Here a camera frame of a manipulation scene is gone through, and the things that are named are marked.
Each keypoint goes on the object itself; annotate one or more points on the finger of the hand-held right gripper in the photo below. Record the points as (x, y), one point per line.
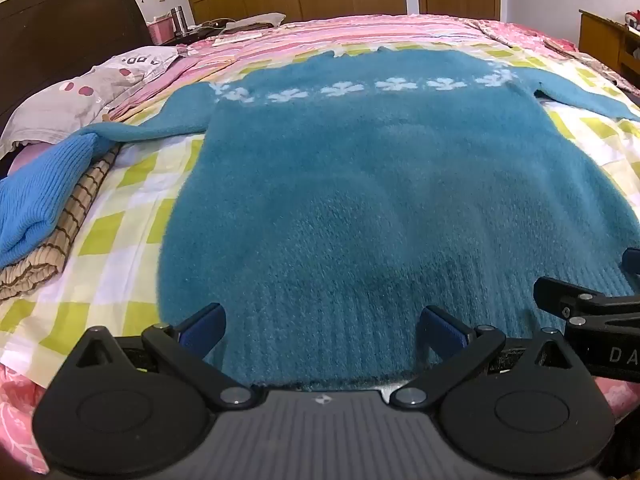
(632, 262)
(575, 302)

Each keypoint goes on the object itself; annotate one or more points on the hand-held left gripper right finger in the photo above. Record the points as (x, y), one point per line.
(441, 332)

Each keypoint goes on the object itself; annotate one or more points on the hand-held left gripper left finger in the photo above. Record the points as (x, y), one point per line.
(202, 331)

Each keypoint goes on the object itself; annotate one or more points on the teal fuzzy sweater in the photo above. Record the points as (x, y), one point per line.
(360, 185)

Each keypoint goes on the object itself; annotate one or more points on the brown striped folded cloth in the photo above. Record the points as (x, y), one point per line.
(55, 255)

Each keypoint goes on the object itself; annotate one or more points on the pink floral bedspread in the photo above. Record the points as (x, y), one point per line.
(17, 410)

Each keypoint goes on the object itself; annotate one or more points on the blue ribbed sweater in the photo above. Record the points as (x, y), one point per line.
(45, 195)

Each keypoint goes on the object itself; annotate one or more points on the wooden side cabinet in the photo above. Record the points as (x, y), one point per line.
(600, 35)

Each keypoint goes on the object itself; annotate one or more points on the pink floral quilt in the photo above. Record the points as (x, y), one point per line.
(520, 30)

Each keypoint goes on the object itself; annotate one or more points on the grey pillow with pink spots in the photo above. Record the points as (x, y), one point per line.
(65, 100)

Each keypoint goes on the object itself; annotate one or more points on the white book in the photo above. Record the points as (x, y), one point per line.
(235, 36)

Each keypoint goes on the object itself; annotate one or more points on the pink box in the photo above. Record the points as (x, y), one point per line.
(161, 30)

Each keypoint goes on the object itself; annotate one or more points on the steel thermos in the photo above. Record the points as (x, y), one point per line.
(178, 20)

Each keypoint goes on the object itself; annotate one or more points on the grey cloth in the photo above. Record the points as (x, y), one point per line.
(255, 21)

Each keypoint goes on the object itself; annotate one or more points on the pink striped bedsheet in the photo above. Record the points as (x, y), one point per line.
(310, 30)

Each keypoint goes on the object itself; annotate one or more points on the dark wooden headboard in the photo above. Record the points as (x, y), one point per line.
(65, 25)

